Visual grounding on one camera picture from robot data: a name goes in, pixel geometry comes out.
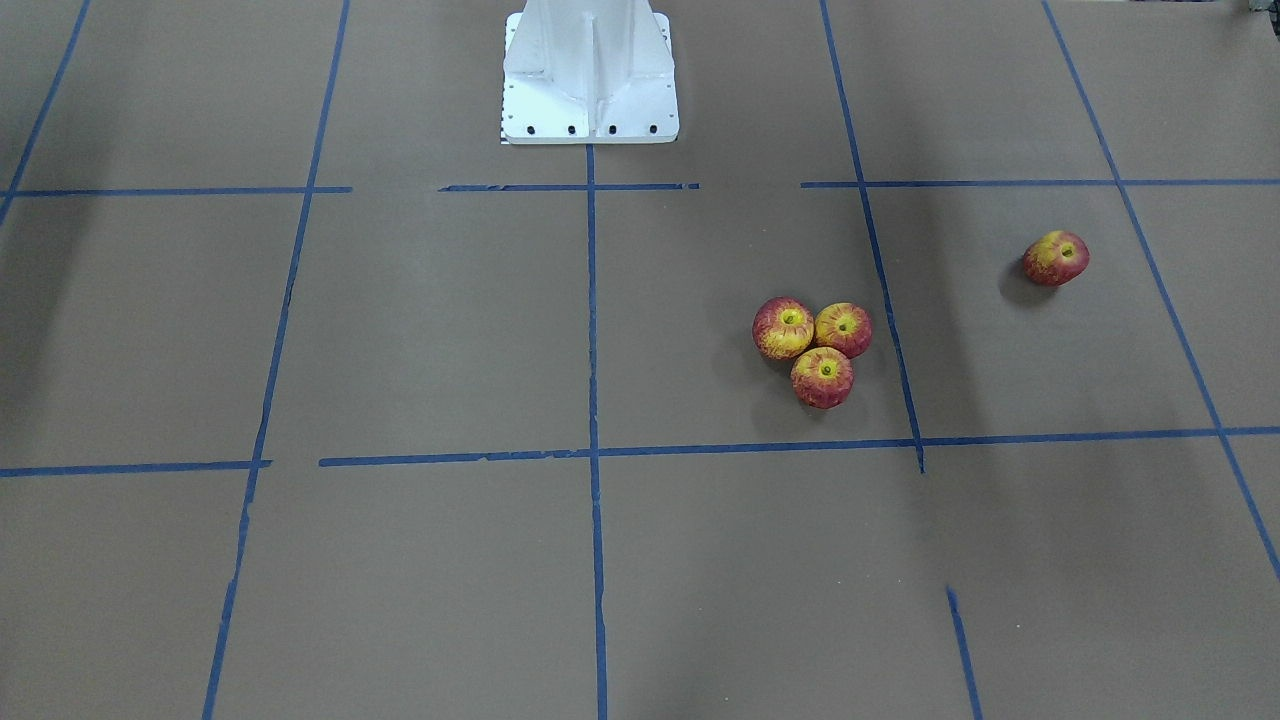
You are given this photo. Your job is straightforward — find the red yellow apple alone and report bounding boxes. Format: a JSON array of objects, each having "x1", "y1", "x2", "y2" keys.
[{"x1": 1021, "y1": 231, "x2": 1091, "y2": 287}]

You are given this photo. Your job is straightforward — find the red yellow apple front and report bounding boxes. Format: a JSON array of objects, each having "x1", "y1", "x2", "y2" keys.
[{"x1": 790, "y1": 346, "x2": 855, "y2": 410}]

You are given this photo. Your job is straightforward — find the red yellow apple back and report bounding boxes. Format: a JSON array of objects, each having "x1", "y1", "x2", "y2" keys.
[{"x1": 813, "y1": 302, "x2": 873, "y2": 360}]

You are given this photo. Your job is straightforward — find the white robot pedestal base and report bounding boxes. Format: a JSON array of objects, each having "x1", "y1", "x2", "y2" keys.
[{"x1": 500, "y1": 1, "x2": 681, "y2": 145}]

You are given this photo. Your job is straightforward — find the red yellow apple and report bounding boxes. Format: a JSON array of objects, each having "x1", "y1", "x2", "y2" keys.
[
  {"x1": 751, "y1": 296, "x2": 815, "y2": 361},
  {"x1": 813, "y1": 302, "x2": 873, "y2": 360},
  {"x1": 790, "y1": 346, "x2": 855, "y2": 410}
]

